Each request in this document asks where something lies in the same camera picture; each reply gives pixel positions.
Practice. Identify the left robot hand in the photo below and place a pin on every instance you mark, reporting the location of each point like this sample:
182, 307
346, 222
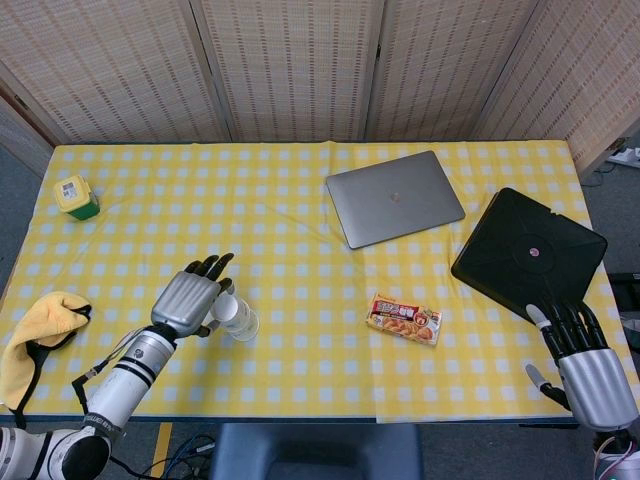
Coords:
185, 300

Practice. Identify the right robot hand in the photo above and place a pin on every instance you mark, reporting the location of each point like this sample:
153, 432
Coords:
595, 385

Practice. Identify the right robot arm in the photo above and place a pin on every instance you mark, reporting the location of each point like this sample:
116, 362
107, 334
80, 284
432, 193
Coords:
617, 455

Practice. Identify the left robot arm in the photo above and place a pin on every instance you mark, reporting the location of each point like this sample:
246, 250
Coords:
115, 390

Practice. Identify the yellow white checked tablecloth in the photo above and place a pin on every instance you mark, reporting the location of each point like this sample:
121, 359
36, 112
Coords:
310, 280

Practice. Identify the yellow cloth towel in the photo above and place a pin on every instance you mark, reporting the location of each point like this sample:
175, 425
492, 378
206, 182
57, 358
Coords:
35, 320

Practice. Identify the yellow green lidded container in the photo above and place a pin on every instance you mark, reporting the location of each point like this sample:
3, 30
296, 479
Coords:
75, 195

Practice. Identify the black square tray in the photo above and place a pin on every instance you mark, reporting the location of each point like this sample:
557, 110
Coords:
525, 245

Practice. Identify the blue grey chair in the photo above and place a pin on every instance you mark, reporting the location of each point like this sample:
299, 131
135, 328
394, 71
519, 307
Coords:
315, 450

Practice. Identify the curry roux box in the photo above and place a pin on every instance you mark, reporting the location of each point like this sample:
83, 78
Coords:
405, 319

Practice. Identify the white power strip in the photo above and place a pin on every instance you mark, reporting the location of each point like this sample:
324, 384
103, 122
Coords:
627, 155

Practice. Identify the grey closed laptop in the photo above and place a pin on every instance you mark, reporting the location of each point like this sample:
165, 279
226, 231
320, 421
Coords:
395, 200

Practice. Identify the woven folding screen panel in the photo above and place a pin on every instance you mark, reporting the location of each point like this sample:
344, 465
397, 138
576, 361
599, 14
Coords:
290, 65
585, 75
450, 65
20, 135
110, 65

